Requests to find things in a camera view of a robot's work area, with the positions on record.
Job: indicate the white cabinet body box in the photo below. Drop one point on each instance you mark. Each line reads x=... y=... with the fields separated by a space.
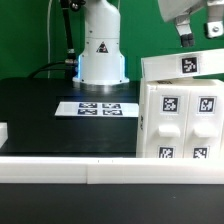
x=147 y=87

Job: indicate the white U-shaped fence frame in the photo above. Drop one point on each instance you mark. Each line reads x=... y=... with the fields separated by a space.
x=110 y=170

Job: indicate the white marker base sheet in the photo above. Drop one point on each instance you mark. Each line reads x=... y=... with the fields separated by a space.
x=97 y=109

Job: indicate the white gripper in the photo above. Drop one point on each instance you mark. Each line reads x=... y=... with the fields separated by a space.
x=170 y=9

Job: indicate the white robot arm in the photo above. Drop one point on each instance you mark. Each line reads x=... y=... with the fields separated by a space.
x=101 y=63

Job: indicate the small white cabinet top box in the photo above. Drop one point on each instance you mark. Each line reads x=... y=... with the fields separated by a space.
x=191 y=64

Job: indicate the white door panel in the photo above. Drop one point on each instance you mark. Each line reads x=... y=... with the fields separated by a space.
x=204 y=123
x=167 y=113

